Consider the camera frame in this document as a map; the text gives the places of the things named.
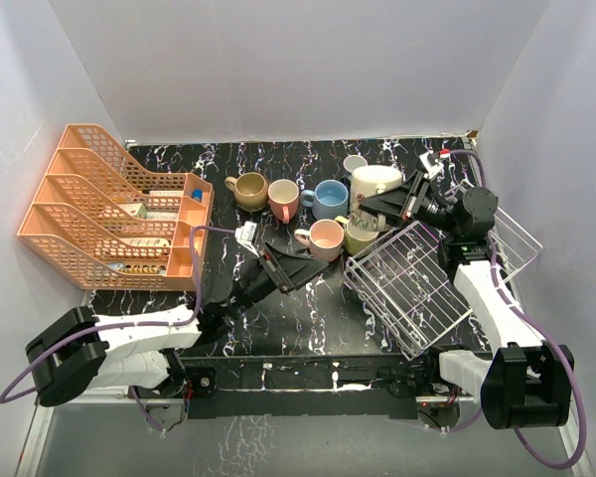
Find green white box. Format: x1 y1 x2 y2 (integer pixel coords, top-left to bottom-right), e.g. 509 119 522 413
118 202 147 220

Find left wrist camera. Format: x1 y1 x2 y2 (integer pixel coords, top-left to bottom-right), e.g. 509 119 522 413
234 221 257 253

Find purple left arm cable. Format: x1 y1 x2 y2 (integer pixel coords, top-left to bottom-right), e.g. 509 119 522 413
0 224 239 438

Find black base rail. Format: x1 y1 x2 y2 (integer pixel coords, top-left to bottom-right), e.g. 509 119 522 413
128 355 478 421

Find cream floral mug green inside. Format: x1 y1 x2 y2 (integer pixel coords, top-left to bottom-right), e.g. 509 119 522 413
350 165 402 233

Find orange plastic file organizer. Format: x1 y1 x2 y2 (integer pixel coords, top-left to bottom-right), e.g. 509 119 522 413
18 124 214 291

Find aluminium frame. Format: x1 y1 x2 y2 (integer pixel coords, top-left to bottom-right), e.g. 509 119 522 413
14 357 596 477

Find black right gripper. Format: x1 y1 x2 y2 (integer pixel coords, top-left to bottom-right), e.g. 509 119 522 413
359 170 461 237

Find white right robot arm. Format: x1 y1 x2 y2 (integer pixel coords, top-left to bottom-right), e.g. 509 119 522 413
359 172 573 429

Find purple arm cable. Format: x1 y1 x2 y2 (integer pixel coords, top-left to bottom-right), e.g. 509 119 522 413
446 148 588 471
0 224 239 438

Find salmon pink speckled mug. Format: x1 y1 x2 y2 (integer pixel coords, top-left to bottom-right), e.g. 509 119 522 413
293 219 345 262

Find blue cap bottle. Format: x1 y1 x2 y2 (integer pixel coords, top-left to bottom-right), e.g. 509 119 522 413
191 189 203 202

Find yellow green mug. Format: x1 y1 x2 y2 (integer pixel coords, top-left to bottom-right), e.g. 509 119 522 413
335 216 379 255

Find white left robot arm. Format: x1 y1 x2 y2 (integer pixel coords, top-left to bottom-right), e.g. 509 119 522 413
25 242 328 407

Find light blue mug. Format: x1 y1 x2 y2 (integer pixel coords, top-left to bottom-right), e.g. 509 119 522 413
299 180 349 220

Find pink mug cream inside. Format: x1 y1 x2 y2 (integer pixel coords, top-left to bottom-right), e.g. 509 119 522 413
268 179 300 225

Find small white grey mug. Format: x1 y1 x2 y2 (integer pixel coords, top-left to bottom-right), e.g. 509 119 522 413
343 155 368 175

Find white wire dish rack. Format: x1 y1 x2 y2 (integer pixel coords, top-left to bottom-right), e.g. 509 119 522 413
343 179 543 360

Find brown ceramic mug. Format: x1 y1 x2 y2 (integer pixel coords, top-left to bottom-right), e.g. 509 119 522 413
224 172 269 213

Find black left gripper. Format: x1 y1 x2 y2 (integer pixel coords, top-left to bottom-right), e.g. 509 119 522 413
225 240 326 318

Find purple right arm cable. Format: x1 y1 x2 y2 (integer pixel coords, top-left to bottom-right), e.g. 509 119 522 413
446 148 588 471

